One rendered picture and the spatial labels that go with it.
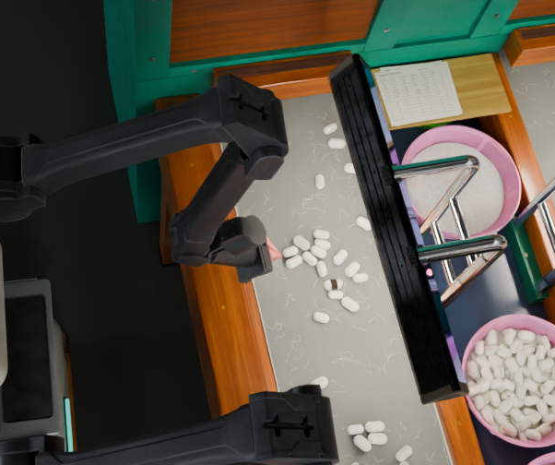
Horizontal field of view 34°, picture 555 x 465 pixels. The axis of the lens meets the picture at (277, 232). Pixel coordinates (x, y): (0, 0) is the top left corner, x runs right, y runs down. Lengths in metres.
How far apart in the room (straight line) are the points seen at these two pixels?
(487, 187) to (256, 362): 0.66
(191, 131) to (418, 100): 0.91
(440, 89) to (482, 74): 0.11
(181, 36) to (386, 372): 0.77
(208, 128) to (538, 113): 1.12
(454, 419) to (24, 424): 0.82
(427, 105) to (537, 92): 0.29
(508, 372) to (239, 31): 0.87
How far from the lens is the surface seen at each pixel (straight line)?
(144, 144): 1.22
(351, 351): 1.80
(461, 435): 1.80
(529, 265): 2.01
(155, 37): 1.75
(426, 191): 1.97
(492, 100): 2.08
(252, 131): 1.19
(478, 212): 1.99
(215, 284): 1.78
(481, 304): 1.98
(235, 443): 1.02
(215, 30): 1.79
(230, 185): 1.35
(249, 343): 1.75
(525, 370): 1.91
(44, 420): 1.44
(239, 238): 1.55
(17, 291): 1.49
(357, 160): 1.59
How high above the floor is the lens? 2.45
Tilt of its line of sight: 67 degrees down
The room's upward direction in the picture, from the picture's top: 20 degrees clockwise
